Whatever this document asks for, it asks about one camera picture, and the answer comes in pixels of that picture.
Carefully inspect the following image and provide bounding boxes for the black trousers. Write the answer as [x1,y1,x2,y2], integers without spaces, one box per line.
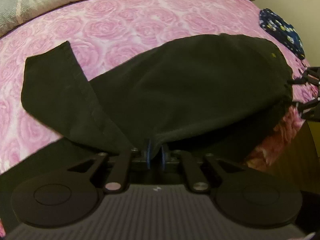
[21,34,293,162]

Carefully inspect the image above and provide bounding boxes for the navy floral storage bag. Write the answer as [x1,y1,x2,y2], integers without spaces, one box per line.
[259,8,305,60]

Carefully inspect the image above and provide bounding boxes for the pink rose bed sheet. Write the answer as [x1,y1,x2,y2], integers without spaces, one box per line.
[1,0,272,172]

